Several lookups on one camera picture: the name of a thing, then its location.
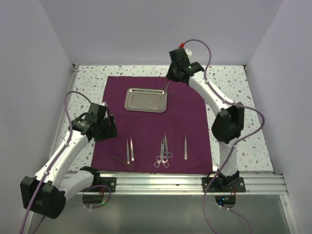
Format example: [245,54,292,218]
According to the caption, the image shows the thin pointed steel tweezers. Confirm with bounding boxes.
[112,156,134,170]

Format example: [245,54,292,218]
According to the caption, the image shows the stainless steel instrument tray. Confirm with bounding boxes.
[124,88,167,113]

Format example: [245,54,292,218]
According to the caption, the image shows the purple cloth wrap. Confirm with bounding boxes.
[91,77,213,174]

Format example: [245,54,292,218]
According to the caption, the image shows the steel surgical scissors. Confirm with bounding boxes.
[154,139,164,168]

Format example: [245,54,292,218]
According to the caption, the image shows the steel scalpel handle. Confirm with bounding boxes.
[184,135,188,160]

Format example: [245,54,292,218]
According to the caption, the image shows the steel needle holder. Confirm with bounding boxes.
[162,150,169,168]

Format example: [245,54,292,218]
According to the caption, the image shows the small steel hemostat clamp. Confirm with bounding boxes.
[164,135,173,158]

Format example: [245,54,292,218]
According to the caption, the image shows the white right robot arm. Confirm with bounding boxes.
[166,47,244,193]

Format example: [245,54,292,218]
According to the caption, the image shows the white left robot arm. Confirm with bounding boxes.
[20,102,117,219]

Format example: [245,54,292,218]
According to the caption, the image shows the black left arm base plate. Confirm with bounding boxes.
[82,177,117,193]

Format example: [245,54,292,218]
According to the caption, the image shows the aluminium left side rail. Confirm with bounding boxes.
[46,64,80,162]

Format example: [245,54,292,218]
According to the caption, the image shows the aluminium rail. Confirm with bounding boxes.
[46,64,80,162]
[30,172,288,195]

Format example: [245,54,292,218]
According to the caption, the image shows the aluminium front rail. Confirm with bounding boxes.
[30,172,288,195]

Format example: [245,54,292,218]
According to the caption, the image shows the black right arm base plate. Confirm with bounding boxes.
[201,171,246,193]

